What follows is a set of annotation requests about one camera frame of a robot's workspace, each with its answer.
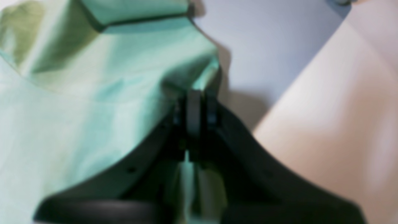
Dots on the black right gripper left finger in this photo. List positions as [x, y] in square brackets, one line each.
[143, 187]

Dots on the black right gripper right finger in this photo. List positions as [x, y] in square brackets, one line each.
[259, 189]

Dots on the light green T-shirt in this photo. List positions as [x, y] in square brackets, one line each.
[82, 83]

